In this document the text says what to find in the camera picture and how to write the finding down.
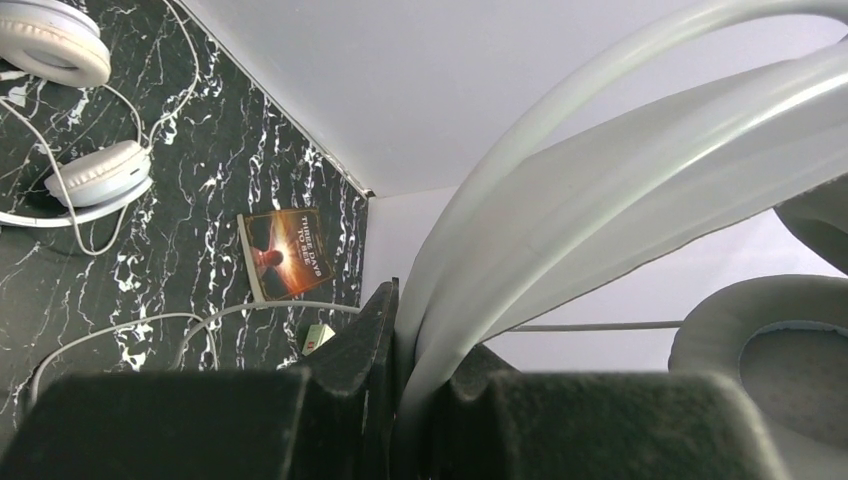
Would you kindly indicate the small white green box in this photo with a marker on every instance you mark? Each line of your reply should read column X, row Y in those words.
column 316, row 336

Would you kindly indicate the orange brown paperback book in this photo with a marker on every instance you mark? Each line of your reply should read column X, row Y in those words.
column 285, row 253

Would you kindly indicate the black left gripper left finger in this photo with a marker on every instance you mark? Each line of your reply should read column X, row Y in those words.
column 329, row 416

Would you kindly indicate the small white on-ear headphones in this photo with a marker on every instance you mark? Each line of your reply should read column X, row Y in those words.
column 61, row 106

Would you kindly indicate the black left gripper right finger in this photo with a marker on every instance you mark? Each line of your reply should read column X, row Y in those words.
column 492, row 421

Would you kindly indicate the large white over-ear headphones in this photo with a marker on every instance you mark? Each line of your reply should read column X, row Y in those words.
column 532, row 229

